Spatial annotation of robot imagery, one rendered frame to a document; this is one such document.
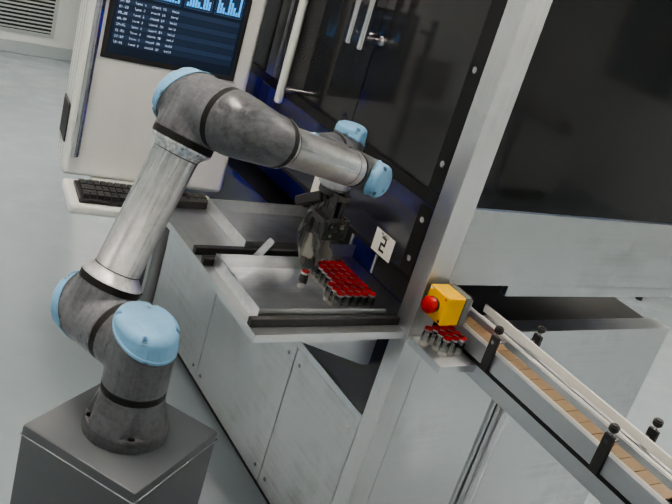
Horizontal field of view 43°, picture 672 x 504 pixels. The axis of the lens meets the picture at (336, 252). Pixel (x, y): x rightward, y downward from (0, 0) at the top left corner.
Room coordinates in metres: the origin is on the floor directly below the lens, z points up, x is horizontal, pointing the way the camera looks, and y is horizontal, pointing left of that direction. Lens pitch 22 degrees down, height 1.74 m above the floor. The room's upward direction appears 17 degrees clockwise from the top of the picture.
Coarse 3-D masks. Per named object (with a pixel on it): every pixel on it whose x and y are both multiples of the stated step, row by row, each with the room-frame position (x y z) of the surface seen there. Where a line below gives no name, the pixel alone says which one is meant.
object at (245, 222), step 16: (208, 208) 2.18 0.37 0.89; (224, 208) 2.22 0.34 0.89; (240, 208) 2.24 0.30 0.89; (256, 208) 2.27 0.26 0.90; (272, 208) 2.30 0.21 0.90; (288, 208) 2.34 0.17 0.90; (304, 208) 2.37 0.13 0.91; (224, 224) 2.08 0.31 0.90; (240, 224) 2.16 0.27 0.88; (256, 224) 2.19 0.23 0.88; (272, 224) 2.23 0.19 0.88; (288, 224) 2.27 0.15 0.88; (240, 240) 2.00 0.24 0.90; (256, 240) 2.00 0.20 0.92; (288, 240) 2.15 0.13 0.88
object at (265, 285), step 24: (216, 264) 1.83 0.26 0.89; (240, 264) 1.88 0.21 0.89; (264, 264) 1.92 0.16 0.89; (288, 264) 1.96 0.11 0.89; (240, 288) 1.72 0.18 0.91; (264, 288) 1.81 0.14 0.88; (288, 288) 1.85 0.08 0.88; (312, 288) 1.89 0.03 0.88; (264, 312) 1.64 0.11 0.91; (288, 312) 1.68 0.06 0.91; (312, 312) 1.71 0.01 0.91; (336, 312) 1.75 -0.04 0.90; (360, 312) 1.79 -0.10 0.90; (384, 312) 1.83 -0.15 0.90
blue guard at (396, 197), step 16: (256, 80) 2.66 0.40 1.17; (256, 96) 2.64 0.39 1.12; (272, 96) 2.56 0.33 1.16; (288, 112) 2.46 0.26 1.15; (304, 112) 2.39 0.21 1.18; (304, 128) 2.37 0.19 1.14; (320, 128) 2.30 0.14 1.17; (304, 176) 2.31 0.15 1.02; (352, 192) 2.11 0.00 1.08; (400, 192) 1.96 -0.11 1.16; (352, 208) 2.10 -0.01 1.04; (368, 208) 2.04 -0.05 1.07; (384, 208) 1.99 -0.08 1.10; (400, 208) 1.95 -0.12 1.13; (416, 208) 1.90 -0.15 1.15; (432, 208) 1.86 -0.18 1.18; (352, 224) 2.08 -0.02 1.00; (368, 224) 2.03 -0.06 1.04; (384, 224) 1.98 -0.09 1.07; (400, 224) 1.93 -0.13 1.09; (368, 240) 2.01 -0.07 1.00; (400, 240) 1.92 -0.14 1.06; (400, 256) 1.90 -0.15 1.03
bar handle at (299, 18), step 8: (304, 0) 2.39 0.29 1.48; (304, 8) 2.39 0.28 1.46; (296, 16) 2.39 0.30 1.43; (304, 16) 2.40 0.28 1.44; (296, 24) 2.39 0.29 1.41; (296, 32) 2.39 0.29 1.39; (296, 40) 2.39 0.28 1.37; (288, 48) 2.39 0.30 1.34; (288, 56) 2.39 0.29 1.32; (288, 64) 2.39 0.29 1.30; (288, 72) 2.39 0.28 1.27; (280, 80) 2.39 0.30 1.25; (280, 88) 2.39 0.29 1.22; (288, 88) 2.41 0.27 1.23; (280, 96) 2.39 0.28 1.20
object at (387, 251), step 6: (378, 228) 1.99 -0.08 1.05; (378, 234) 1.98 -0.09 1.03; (384, 234) 1.97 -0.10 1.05; (378, 240) 1.98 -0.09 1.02; (384, 240) 1.96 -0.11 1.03; (390, 240) 1.94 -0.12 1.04; (372, 246) 1.99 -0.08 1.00; (378, 246) 1.97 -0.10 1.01; (390, 246) 1.94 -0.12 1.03; (378, 252) 1.97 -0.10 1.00; (384, 252) 1.95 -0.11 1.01; (390, 252) 1.93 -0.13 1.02; (384, 258) 1.94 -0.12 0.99
